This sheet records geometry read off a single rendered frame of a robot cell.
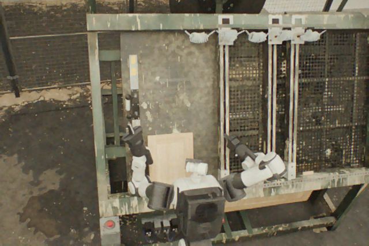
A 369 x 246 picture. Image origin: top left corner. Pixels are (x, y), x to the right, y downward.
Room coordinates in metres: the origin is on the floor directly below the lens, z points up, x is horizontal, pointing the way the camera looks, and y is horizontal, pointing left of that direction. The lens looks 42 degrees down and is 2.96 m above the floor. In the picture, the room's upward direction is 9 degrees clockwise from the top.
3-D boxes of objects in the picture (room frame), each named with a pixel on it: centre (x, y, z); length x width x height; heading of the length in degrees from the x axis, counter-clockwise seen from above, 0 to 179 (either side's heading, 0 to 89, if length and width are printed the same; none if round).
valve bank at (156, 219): (1.35, -0.05, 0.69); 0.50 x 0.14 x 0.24; 108
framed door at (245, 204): (1.95, -0.85, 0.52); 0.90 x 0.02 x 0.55; 108
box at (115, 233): (1.14, 0.35, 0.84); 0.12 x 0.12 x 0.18; 18
